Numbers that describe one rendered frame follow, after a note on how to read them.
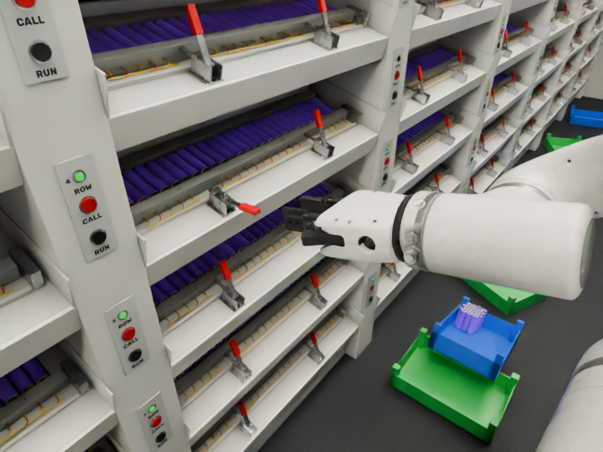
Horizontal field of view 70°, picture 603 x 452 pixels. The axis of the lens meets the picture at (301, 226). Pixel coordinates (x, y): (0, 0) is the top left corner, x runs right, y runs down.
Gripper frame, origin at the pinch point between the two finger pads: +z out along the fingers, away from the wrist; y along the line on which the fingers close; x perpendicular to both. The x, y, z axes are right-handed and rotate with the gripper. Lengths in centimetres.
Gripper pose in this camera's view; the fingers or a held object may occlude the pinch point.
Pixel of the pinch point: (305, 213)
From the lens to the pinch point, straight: 57.1
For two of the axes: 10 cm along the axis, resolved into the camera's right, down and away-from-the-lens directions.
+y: 6.3, -4.3, 6.5
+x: -1.9, -9.0, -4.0
